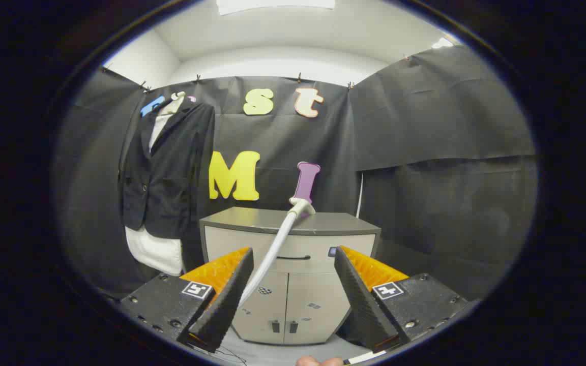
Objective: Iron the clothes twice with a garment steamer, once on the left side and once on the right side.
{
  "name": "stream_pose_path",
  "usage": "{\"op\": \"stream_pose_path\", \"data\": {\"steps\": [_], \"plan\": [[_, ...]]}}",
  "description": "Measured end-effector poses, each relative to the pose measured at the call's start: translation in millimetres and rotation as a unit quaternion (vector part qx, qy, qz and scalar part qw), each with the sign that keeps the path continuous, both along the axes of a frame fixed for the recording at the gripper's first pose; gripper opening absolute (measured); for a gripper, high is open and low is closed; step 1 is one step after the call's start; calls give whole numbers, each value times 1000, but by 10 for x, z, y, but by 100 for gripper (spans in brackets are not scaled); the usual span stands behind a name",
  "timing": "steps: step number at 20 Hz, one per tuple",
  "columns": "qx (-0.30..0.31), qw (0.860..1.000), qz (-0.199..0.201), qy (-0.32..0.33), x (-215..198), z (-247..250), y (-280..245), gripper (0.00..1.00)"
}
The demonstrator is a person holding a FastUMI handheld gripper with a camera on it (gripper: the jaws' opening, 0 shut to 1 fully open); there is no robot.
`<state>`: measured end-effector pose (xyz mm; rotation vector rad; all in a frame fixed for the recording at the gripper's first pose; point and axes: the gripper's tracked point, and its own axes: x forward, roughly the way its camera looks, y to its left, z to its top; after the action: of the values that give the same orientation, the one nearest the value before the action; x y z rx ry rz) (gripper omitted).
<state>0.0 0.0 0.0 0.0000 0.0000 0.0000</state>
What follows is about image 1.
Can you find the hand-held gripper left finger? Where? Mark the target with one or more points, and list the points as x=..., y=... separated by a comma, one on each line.
x=224, y=305

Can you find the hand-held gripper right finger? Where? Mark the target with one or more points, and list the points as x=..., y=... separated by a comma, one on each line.
x=361, y=300

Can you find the white garment steamer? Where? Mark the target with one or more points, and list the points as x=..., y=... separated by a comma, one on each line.
x=277, y=244

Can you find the black suit jacket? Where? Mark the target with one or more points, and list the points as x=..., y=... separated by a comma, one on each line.
x=171, y=178

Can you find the beige plastic clothes hanger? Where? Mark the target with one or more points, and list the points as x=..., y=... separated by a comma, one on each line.
x=175, y=104

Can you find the grey cabinet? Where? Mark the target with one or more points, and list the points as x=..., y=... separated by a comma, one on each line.
x=303, y=305

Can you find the black backdrop cloth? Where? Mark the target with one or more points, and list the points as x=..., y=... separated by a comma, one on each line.
x=425, y=127

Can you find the row of black cloth clips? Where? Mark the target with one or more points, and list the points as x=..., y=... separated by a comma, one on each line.
x=299, y=77

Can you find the small ceiling light panel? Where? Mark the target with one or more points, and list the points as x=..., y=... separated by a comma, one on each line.
x=443, y=43

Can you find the long ceiling light panel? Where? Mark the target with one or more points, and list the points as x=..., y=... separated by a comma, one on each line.
x=272, y=5

